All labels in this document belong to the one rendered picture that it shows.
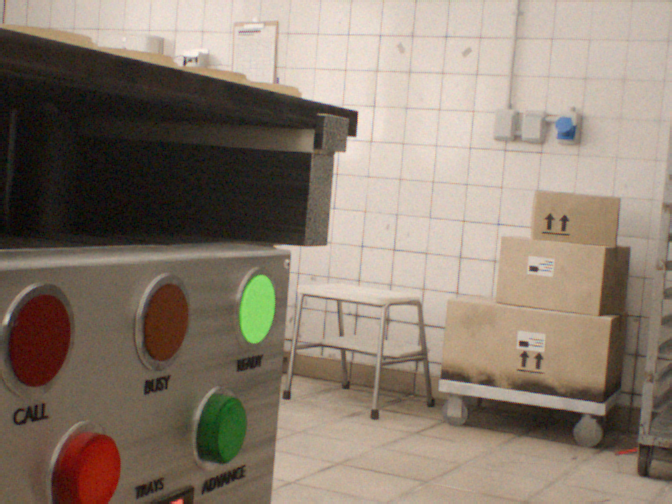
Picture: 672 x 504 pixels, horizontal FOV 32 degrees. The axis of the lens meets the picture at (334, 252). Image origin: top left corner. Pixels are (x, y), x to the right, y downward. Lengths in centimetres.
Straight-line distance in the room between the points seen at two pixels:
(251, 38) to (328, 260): 106
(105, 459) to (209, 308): 10
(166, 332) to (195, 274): 3
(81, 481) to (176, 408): 8
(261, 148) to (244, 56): 473
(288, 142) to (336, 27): 455
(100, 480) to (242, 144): 23
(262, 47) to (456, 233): 124
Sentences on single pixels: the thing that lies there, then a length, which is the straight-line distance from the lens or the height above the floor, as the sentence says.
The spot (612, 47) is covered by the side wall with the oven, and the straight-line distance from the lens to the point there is 470.
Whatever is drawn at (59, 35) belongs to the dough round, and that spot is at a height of 92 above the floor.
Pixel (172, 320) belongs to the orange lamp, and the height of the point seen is 81.
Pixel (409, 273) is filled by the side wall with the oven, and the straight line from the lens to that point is 492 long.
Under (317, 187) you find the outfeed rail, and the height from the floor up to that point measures 87.
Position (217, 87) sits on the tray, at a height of 91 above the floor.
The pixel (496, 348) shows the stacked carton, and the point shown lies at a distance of 429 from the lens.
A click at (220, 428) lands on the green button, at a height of 76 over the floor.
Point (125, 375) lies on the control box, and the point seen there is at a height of 79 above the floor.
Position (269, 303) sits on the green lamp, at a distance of 56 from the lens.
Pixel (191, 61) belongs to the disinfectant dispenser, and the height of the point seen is 136.
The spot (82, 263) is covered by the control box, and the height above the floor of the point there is 84.
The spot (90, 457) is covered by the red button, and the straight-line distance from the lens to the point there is 44.
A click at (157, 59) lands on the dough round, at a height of 92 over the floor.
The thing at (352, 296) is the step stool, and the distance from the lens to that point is 440.
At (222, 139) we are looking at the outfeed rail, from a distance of 62.
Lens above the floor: 88
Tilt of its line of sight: 4 degrees down
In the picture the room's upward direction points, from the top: 5 degrees clockwise
